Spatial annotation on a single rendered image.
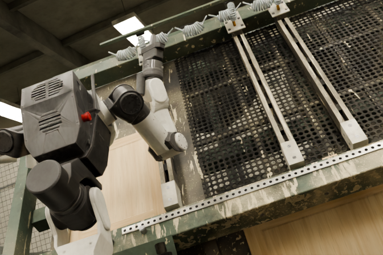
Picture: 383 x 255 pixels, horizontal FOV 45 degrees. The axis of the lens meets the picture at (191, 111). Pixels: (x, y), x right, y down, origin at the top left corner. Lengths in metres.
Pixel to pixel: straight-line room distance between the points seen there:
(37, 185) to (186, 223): 0.66
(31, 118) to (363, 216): 1.35
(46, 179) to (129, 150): 0.93
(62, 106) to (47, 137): 0.12
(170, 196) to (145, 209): 0.14
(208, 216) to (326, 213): 0.51
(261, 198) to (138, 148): 0.72
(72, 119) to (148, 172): 0.66
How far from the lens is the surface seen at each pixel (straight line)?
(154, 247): 1.85
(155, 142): 1.78
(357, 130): 1.94
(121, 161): 2.25
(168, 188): 1.95
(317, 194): 1.85
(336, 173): 1.84
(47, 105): 1.64
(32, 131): 1.63
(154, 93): 1.89
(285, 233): 2.04
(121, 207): 2.07
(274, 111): 2.14
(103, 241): 1.51
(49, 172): 1.42
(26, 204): 2.38
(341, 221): 2.06
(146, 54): 2.02
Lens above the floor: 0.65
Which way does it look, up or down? 18 degrees up
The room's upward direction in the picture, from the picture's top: 18 degrees counter-clockwise
